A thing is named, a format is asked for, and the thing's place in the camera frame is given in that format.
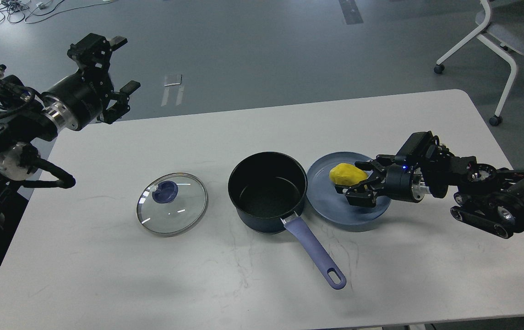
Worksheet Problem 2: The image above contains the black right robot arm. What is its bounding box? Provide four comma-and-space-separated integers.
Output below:
335, 131, 524, 239

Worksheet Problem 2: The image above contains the blue plate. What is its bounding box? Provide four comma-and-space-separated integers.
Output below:
306, 152, 392, 231

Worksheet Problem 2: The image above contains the bundle of floor cables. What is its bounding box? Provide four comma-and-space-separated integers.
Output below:
0, 0, 116, 30

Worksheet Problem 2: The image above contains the dark pot with purple handle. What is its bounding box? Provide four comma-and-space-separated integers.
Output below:
227, 152, 347, 290

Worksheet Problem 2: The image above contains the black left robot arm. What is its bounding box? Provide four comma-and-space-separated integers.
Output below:
0, 33, 140, 228

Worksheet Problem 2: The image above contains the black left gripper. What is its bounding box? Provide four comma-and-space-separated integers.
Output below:
42, 33, 141, 132

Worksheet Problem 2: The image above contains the glass lid with purple knob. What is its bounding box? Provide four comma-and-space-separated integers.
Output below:
136, 172, 209, 237

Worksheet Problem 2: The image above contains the white office chair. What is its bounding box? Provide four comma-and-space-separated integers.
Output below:
433, 0, 524, 126

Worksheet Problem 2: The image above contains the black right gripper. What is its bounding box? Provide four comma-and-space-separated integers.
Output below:
334, 156, 427, 208

